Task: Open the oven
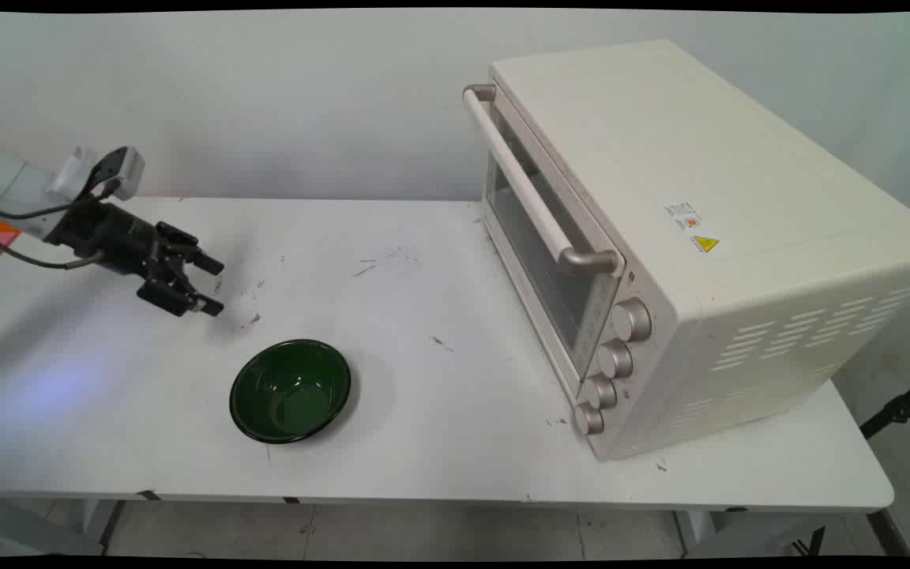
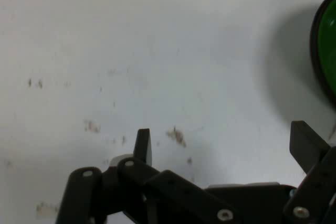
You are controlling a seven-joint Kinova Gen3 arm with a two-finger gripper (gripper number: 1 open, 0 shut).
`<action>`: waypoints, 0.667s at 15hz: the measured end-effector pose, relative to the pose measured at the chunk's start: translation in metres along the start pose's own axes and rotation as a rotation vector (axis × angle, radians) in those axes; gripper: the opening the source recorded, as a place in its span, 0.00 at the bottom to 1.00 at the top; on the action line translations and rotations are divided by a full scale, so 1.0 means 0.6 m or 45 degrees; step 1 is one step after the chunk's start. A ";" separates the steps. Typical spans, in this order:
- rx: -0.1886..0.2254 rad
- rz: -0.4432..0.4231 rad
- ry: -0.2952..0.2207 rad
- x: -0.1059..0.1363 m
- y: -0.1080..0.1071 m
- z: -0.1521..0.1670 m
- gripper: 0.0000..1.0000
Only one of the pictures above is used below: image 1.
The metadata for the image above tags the dark green bowl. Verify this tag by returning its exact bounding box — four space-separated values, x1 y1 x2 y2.
229 339 352 445

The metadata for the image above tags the black cable with grey plug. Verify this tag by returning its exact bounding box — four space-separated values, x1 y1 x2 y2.
0 224 106 271

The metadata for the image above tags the silver oven knob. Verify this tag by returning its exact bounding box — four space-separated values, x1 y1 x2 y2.
611 297 653 343
583 374 619 410
596 338 635 380
573 401 606 437

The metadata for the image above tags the white table leg frame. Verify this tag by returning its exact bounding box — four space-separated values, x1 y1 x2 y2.
671 509 910 559

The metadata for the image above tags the cream toaster oven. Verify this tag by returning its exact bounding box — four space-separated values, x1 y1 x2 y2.
463 39 910 462

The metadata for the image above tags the glass oven door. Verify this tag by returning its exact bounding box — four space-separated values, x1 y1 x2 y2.
480 101 630 401

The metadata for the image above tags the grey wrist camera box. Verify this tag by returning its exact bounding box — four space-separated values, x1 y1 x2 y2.
48 145 146 203

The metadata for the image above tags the black tripod stand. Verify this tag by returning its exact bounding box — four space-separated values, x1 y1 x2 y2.
859 371 910 440

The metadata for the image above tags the cream oven door handle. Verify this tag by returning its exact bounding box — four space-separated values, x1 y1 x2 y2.
463 83 622 277

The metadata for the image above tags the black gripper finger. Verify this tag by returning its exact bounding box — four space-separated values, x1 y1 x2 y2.
156 222 226 277
136 272 226 318

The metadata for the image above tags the thin black camera cable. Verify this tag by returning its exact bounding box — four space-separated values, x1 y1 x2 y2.
0 179 121 221

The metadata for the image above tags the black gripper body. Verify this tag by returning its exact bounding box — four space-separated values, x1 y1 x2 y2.
46 201 164 279

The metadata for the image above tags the white label sticker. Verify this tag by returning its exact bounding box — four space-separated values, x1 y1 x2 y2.
664 201 701 232

